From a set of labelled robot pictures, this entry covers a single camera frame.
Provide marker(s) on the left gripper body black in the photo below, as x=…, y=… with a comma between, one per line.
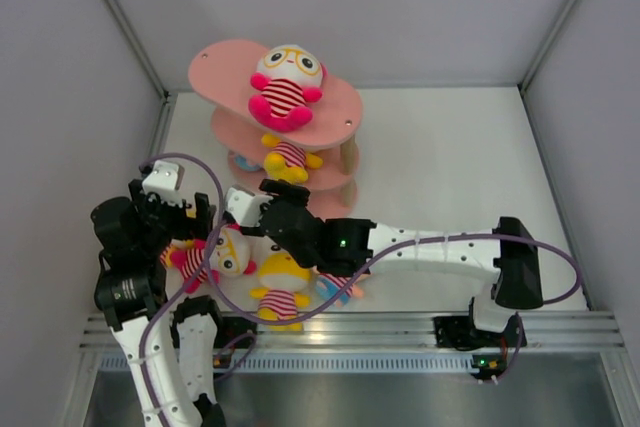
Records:
x=163, y=222

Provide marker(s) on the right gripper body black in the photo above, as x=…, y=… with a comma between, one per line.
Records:
x=296, y=197

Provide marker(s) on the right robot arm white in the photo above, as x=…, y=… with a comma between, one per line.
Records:
x=504, y=259

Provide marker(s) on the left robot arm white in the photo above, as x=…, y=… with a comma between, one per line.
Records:
x=168, y=343

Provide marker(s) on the blue-shorts plush on bottom shelf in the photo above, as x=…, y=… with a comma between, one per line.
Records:
x=245, y=164

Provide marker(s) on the white plush on top shelf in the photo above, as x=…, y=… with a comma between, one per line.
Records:
x=287, y=80

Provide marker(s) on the pink three-tier shelf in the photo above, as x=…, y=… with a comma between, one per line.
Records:
x=220, y=74

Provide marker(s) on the white plush, yellow glasses, table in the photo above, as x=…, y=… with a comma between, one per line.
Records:
x=231, y=257

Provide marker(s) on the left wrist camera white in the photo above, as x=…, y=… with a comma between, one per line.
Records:
x=162, y=184

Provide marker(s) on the aluminium frame rail front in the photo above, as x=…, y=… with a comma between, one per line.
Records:
x=547, y=331

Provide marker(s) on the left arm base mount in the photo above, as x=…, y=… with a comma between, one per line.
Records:
x=233, y=345

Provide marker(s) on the perforated cable tray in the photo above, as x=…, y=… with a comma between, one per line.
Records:
x=262, y=362

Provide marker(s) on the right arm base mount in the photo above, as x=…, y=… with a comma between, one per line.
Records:
x=492, y=354

